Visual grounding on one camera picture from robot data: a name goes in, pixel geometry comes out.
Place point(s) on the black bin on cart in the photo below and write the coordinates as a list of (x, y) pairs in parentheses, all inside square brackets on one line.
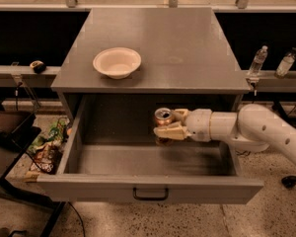
[(17, 129)]

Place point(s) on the white paper bowl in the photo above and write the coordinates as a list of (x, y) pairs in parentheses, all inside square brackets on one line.
[(117, 62)]

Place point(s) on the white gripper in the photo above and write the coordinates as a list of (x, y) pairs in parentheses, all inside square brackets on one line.
[(199, 123)]

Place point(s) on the brown chip bag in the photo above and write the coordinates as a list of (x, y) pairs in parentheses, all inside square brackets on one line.
[(45, 160)]

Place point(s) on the black chair base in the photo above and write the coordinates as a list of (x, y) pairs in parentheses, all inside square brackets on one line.
[(289, 182)]

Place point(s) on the green snack bag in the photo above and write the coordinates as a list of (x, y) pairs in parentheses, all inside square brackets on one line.
[(56, 135)]

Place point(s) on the clear water bottle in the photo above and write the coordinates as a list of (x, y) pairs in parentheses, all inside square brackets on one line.
[(258, 62), (286, 63)]

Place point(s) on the orange soda can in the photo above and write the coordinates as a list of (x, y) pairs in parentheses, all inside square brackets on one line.
[(162, 117)]

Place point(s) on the black drawer handle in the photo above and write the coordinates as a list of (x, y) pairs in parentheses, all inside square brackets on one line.
[(150, 195)]

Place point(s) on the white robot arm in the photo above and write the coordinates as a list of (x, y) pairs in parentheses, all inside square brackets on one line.
[(252, 128)]

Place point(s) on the black yellow tape measure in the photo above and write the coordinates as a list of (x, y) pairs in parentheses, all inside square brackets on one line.
[(37, 66)]

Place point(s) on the grey open top drawer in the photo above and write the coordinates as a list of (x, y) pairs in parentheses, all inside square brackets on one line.
[(112, 150)]

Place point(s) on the grey cabinet counter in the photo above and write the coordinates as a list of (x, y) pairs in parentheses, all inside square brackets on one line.
[(183, 51)]

